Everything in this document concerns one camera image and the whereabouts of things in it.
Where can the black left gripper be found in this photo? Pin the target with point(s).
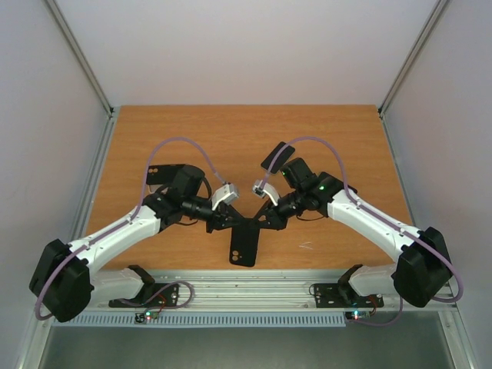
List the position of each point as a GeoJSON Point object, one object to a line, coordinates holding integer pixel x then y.
{"type": "Point", "coordinates": [226, 214]}

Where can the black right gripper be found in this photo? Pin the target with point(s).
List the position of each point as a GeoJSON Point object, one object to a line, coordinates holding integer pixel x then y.
{"type": "Point", "coordinates": [273, 217]}

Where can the black silicone phone case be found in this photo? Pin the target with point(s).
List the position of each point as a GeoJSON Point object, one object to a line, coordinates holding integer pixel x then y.
{"type": "Point", "coordinates": [244, 243]}

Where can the dark smartphone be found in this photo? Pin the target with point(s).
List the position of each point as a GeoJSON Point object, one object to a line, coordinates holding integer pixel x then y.
{"type": "Point", "coordinates": [277, 157]}

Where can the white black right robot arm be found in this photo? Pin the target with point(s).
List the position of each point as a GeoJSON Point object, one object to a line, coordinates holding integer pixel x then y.
{"type": "Point", "coordinates": [420, 259]}

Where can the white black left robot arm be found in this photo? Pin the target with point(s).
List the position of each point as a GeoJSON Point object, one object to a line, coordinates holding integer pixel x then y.
{"type": "Point", "coordinates": [68, 276]}

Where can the left small circuit board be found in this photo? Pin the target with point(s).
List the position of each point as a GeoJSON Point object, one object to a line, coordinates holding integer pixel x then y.
{"type": "Point", "coordinates": [146, 317]}

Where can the small circuit board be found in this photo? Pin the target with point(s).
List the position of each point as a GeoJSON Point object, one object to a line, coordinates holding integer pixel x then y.
{"type": "Point", "coordinates": [146, 317]}
{"type": "Point", "coordinates": [358, 315]}

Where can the right small circuit board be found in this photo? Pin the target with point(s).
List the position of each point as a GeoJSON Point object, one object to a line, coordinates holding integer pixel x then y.
{"type": "Point", "coordinates": [358, 315]}

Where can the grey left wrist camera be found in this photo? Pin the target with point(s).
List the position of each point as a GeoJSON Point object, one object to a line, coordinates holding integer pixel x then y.
{"type": "Point", "coordinates": [226, 194]}

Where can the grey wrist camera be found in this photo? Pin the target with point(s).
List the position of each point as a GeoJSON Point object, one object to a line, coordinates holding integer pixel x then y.
{"type": "Point", "coordinates": [226, 194]}
{"type": "Point", "coordinates": [266, 191]}

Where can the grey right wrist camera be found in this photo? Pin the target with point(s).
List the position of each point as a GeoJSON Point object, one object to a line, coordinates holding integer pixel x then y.
{"type": "Point", "coordinates": [266, 191]}

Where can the aluminium front rail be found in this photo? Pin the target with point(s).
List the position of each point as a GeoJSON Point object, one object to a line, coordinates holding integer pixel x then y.
{"type": "Point", "coordinates": [221, 290]}

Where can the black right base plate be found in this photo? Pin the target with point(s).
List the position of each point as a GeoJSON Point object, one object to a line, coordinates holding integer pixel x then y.
{"type": "Point", "coordinates": [326, 295]}

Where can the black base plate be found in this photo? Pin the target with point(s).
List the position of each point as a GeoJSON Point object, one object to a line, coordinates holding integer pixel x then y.
{"type": "Point", "coordinates": [150, 296]}
{"type": "Point", "coordinates": [326, 295]}

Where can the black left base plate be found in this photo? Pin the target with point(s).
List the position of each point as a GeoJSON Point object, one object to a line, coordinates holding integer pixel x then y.
{"type": "Point", "coordinates": [150, 296]}

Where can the aluminium frame rail left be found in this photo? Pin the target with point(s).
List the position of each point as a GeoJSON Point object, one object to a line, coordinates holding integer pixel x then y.
{"type": "Point", "coordinates": [83, 213]}

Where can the aluminium frame rail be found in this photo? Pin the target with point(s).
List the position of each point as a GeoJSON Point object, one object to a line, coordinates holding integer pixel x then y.
{"type": "Point", "coordinates": [424, 35]}
{"type": "Point", "coordinates": [83, 213]}

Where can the grey slotted cable duct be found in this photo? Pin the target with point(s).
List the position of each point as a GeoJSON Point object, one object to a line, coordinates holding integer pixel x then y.
{"type": "Point", "coordinates": [176, 319]}

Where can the aluminium frame rail right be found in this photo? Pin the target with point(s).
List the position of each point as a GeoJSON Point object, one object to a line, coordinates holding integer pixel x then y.
{"type": "Point", "coordinates": [424, 35]}

